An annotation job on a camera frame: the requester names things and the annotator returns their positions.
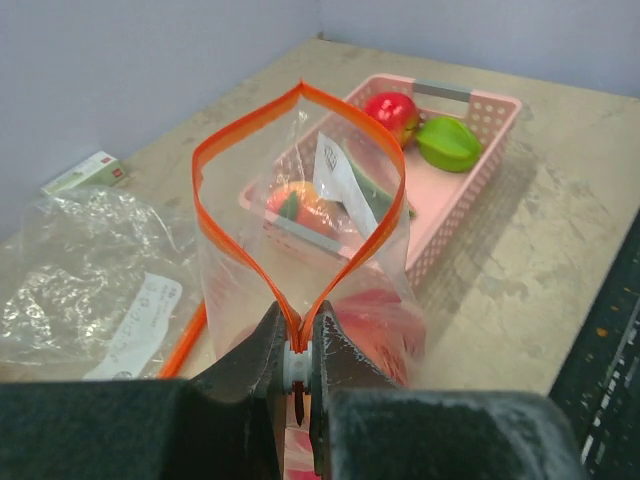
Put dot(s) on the pink red apple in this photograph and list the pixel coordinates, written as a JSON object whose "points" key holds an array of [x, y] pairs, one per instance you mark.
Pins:
{"points": [[388, 330]]}

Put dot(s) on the small green white box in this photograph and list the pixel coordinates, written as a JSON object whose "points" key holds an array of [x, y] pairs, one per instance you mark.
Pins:
{"points": [[99, 169]]}

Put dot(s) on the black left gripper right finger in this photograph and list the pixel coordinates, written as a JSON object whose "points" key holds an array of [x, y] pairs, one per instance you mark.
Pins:
{"points": [[363, 425]]}

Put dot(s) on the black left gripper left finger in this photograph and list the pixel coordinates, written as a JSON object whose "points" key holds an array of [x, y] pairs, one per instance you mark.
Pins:
{"points": [[226, 423]]}

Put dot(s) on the watermelon slice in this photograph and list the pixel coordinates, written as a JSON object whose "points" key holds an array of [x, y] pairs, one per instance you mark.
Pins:
{"points": [[374, 174]]}

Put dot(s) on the large red apple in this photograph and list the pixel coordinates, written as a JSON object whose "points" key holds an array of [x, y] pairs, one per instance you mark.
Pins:
{"points": [[397, 113]]}

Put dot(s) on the pink perforated plastic basket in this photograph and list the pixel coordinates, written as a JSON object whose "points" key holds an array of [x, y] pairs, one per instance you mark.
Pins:
{"points": [[437, 200]]}

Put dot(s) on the green starfruit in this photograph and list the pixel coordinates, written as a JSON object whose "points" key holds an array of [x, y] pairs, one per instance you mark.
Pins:
{"points": [[448, 144]]}

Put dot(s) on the clear zip bag orange zipper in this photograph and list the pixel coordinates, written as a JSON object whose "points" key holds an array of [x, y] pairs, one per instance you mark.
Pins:
{"points": [[233, 174]]}

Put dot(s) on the peach with green leaf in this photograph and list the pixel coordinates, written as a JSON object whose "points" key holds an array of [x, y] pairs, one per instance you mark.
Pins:
{"points": [[299, 202]]}

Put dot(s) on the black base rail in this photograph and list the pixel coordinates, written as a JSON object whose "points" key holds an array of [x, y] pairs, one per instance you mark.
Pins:
{"points": [[597, 388]]}

